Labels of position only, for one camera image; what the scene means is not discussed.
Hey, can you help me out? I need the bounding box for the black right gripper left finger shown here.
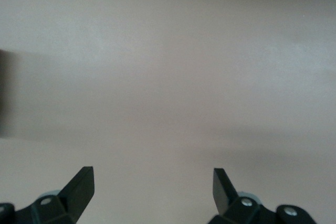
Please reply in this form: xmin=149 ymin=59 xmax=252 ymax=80
xmin=14 ymin=166 xmax=96 ymax=224

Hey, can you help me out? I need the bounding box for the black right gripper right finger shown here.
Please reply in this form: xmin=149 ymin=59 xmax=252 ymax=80
xmin=207 ymin=167 xmax=279 ymax=224

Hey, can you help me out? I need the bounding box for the black rectangular plastic tray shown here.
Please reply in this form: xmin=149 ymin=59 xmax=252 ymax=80
xmin=0 ymin=49 xmax=19 ymax=140

